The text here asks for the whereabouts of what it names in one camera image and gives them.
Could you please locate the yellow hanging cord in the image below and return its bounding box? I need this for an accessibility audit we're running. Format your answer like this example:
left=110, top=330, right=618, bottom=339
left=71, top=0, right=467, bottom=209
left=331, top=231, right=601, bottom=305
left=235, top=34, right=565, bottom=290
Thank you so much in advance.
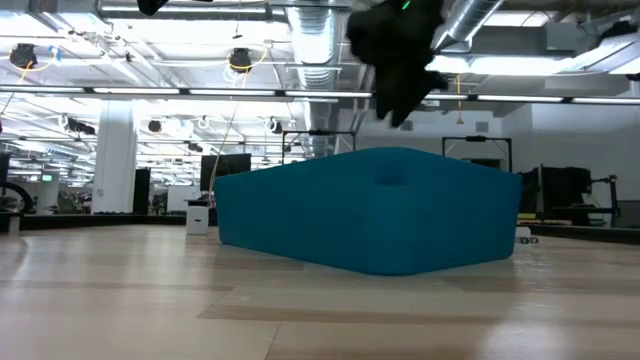
left=453, top=73, right=465, bottom=126

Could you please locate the long ceiling light strip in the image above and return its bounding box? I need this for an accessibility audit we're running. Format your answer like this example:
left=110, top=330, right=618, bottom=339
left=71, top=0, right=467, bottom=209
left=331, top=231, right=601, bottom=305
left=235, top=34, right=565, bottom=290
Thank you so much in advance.
left=0, top=84, right=640, bottom=106

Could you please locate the blue plastic bin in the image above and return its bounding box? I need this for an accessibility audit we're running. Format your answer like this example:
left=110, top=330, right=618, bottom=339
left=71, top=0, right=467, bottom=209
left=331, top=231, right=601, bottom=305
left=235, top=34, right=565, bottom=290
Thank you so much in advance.
left=213, top=146, right=524, bottom=278

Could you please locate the silver ribbed ventilation duct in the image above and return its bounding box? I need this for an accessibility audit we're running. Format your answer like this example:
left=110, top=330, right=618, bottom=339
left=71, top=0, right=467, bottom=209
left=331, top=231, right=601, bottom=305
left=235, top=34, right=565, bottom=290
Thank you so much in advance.
left=285, top=0, right=351, bottom=157

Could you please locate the black background equipment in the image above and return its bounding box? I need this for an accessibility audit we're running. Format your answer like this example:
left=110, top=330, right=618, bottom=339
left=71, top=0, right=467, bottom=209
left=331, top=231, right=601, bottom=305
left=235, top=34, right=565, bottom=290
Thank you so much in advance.
left=518, top=165, right=622, bottom=222

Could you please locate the white charger cube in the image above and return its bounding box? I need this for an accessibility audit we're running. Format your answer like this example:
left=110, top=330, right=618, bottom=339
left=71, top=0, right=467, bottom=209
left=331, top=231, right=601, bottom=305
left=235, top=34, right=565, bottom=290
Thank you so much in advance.
left=185, top=204, right=211, bottom=237
left=513, top=225, right=540, bottom=247

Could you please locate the black ceiling cable reel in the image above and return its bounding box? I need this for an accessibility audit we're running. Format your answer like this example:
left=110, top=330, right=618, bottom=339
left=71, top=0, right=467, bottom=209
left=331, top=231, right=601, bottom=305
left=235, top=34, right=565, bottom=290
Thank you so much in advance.
left=8, top=42, right=54, bottom=71
left=227, top=47, right=269, bottom=76

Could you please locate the black aluminium table frame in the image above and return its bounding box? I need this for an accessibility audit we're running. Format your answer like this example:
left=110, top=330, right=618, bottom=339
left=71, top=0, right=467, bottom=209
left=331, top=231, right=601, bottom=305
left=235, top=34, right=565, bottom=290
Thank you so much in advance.
left=0, top=212, right=640, bottom=247

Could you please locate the white building pillar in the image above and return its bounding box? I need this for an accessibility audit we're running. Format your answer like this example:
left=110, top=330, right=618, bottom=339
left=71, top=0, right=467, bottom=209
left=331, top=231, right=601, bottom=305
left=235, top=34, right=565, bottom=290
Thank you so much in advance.
left=91, top=99, right=139, bottom=215

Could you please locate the black background monitor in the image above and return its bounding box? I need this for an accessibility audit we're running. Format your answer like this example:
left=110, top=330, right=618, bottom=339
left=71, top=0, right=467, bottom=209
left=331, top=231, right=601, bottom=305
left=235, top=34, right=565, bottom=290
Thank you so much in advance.
left=199, top=153, right=253, bottom=194

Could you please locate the black tall cabinet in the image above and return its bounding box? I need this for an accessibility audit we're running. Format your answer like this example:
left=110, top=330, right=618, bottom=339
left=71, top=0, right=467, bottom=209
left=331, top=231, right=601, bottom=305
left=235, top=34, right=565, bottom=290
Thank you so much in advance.
left=132, top=167, right=152, bottom=215

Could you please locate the black background frame rig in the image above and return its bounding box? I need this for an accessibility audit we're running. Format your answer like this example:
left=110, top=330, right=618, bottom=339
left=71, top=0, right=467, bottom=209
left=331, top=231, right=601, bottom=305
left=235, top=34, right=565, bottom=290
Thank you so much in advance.
left=441, top=135, right=514, bottom=174

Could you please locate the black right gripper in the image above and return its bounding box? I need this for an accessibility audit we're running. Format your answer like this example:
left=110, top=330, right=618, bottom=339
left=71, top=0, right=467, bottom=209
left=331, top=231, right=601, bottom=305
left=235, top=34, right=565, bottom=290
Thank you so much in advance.
left=345, top=0, right=450, bottom=129

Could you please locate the black cable loop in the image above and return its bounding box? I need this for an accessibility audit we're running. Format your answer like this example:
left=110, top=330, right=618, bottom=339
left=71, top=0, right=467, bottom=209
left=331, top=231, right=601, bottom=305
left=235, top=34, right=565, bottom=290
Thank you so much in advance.
left=0, top=180, right=35, bottom=216

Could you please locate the silver slanted ventilation duct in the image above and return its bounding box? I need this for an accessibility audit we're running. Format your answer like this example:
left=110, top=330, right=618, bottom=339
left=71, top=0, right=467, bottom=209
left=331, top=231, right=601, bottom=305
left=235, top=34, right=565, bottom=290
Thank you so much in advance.
left=430, top=0, right=506, bottom=96

